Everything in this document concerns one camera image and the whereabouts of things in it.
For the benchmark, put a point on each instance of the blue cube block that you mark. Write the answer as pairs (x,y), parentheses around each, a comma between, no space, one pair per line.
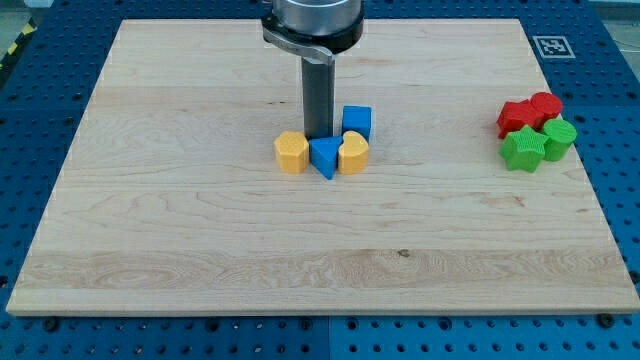
(357,119)

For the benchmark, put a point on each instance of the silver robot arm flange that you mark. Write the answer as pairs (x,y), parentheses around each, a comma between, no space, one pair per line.
(314,30)

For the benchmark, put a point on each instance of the yellow heart block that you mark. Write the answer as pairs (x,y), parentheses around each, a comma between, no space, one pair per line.
(353,153)

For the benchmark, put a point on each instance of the blue triangle block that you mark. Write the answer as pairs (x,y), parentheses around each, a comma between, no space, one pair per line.
(324,155)

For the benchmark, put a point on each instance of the yellow hexagon block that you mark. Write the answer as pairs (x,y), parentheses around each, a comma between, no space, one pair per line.
(292,152)

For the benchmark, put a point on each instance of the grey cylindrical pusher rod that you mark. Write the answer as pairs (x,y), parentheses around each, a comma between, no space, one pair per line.
(318,98)

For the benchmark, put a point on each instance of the wooden board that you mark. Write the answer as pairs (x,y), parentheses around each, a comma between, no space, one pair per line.
(170,201)

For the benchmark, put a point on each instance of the green star block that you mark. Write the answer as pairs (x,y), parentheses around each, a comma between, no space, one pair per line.
(523,149)

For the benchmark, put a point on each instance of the red star block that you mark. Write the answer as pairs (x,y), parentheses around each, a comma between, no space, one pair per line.
(515,115)

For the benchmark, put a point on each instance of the red cylinder block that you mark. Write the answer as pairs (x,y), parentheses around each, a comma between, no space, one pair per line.
(547,104)

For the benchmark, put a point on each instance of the green cylinder block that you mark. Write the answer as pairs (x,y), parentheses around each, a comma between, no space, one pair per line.
(560,136)

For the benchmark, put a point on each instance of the white fiducial marker tag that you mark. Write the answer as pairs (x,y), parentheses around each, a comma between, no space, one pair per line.
(553,47)

